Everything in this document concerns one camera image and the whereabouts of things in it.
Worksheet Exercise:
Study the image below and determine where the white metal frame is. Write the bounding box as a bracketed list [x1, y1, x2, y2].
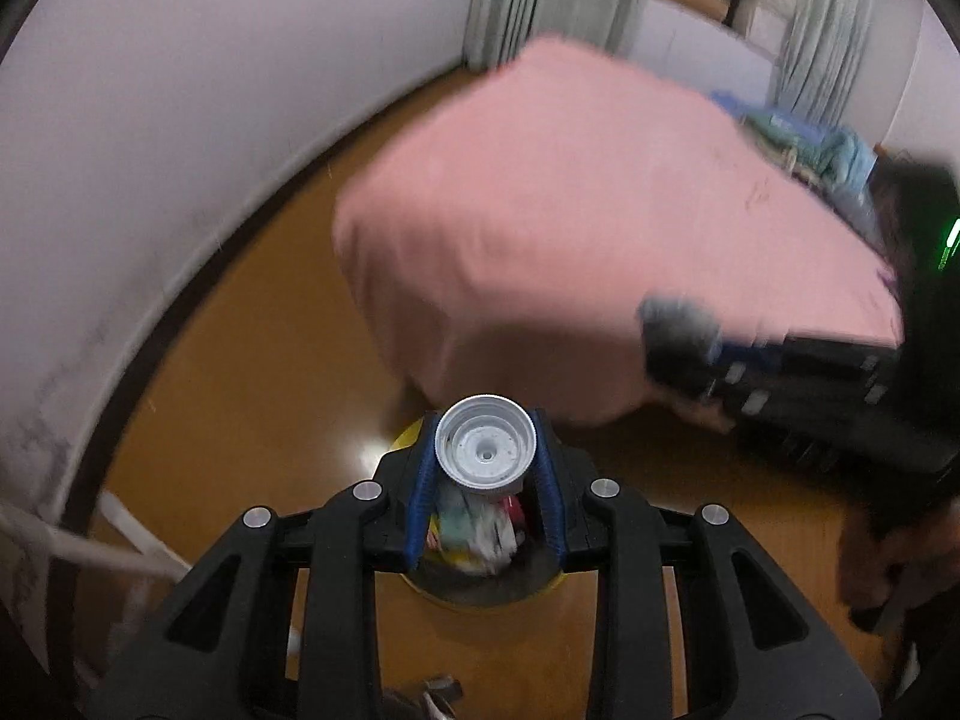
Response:
[0, 491, 192, 620]

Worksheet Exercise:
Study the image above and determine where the grey curtain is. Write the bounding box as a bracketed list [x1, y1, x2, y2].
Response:
[463, 0, 659, 70]
[776, 0, 880, 137]

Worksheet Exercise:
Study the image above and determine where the pile of blue clothes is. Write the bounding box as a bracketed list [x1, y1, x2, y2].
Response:
[711, 88, 880, 230]

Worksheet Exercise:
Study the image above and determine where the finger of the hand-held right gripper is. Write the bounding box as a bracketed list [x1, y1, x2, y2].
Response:
[637, 295, 727, 362]
[643, 349, 734, 404]

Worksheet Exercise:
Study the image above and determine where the person's right hand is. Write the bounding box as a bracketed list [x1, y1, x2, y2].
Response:
[836, 499, 960, 617]

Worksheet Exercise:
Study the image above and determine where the yellow trash bin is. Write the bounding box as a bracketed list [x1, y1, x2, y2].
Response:
[388, 420, 572, 614]

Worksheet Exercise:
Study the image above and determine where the white round plastic lid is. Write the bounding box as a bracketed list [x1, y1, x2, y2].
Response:
[435, 394, 539, 500]

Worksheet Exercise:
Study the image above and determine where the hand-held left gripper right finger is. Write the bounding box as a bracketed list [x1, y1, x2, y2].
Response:
[529, 408, 884, 720]

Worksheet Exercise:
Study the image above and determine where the white tissue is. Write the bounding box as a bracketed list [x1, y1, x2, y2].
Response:
[465, 506, 520, 578]

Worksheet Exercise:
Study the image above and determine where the blue white wrapper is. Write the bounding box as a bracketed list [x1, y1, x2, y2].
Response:
[435, 486, 473, 556]

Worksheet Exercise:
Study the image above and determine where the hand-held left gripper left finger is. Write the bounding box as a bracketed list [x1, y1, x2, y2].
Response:
[96, 411, 441, 720]

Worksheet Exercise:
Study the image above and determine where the white cabinet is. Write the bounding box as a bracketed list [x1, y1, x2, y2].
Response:
[636, 0, 782, 95]

